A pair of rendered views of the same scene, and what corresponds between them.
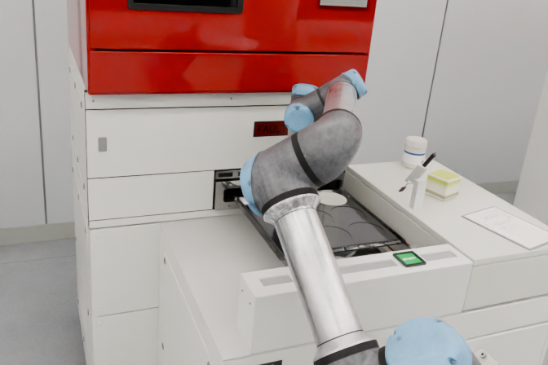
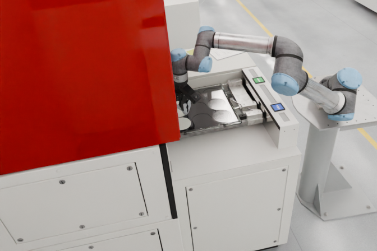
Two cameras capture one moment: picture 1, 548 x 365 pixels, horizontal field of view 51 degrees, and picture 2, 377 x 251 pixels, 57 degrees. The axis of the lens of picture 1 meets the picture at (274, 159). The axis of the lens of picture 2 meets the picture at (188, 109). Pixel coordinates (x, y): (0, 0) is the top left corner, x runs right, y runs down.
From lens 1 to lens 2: 1.76 m
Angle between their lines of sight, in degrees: 65
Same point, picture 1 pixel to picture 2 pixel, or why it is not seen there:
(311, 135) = (297, 50)
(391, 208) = (200, 79)
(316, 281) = (326, 91)
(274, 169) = (299, 71)
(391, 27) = not seen: outside the picture
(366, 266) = (264, 92)
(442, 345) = (354, 71)
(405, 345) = (349, 80)
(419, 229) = (222, 75)
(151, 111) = not seen: hidden behind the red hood
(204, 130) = not seen: hidden behind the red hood
